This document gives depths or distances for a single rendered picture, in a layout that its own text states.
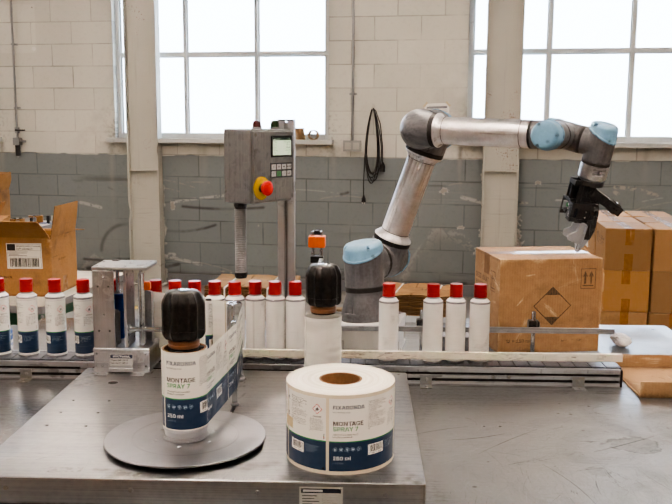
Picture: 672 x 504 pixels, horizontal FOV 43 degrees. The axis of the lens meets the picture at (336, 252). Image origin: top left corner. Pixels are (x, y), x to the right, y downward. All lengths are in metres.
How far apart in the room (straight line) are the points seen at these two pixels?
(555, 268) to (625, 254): 2.85
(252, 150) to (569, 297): 0.99
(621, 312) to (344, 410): 3.98
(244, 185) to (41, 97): 6.45
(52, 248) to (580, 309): 2.15
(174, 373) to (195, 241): 6.41
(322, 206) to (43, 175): 2.70
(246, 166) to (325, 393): 0.85
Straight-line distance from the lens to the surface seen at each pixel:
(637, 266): 5.34
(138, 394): 2.02
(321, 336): 1.91
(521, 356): 2.25
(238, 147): 2.21
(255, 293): 2.22
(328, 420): 1.52
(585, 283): 2.52
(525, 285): 2.46
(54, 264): 3.72
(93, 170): 8.35
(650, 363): 2.52
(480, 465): 1.75
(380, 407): 1.54
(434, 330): 2.22
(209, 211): 7.94
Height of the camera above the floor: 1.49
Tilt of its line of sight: 8 degrees down
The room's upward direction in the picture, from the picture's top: straight up
